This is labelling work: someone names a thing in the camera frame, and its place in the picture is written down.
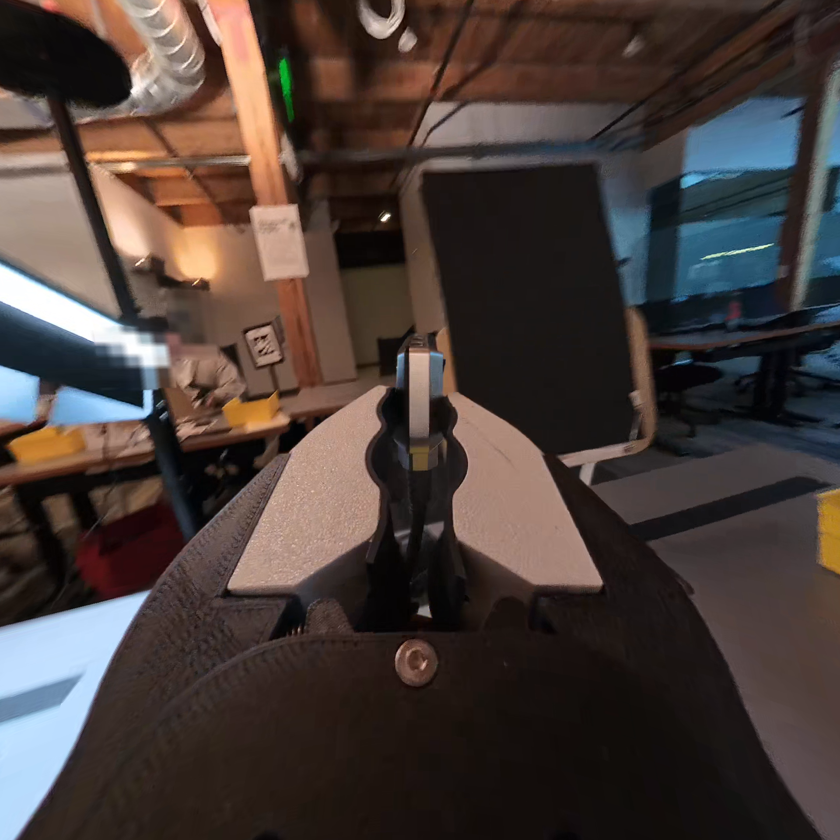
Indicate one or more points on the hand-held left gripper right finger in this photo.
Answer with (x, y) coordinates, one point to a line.
(525, 518)

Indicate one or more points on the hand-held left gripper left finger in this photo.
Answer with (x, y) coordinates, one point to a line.
(308, 518)

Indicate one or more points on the black hdmi switch box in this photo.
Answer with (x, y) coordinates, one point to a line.
(420, 394)

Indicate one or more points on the yellow plastic bin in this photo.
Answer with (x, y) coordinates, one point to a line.
(830, 525)

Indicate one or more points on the yellow storage bin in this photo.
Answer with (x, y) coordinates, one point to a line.
(253, 410)
(46, 445)

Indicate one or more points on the framed black white tag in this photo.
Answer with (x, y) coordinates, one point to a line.
(264, 344)

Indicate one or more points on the dark red chair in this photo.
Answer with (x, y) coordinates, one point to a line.
(131, 551)

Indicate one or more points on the long wooden workbench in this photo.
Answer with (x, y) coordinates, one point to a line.
(98, 453)

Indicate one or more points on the black board with tan edge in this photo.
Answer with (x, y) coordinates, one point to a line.
(525, 295)

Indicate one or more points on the white paper notice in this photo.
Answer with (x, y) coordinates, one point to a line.
(279, 241)

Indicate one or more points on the wooden desk with black legs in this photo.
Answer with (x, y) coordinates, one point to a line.
(741, 338)

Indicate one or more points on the bright led light panel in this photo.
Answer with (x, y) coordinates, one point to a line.
(52, 354)

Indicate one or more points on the green lit sign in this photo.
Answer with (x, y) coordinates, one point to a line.
(287, 92)

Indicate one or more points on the black ribbed disc on pole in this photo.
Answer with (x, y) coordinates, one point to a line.
(59, 52)

